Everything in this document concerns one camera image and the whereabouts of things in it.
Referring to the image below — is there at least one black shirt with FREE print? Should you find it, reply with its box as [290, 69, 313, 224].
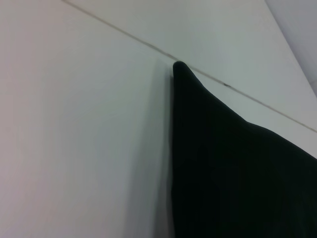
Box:
[171, 60, 317, 238]

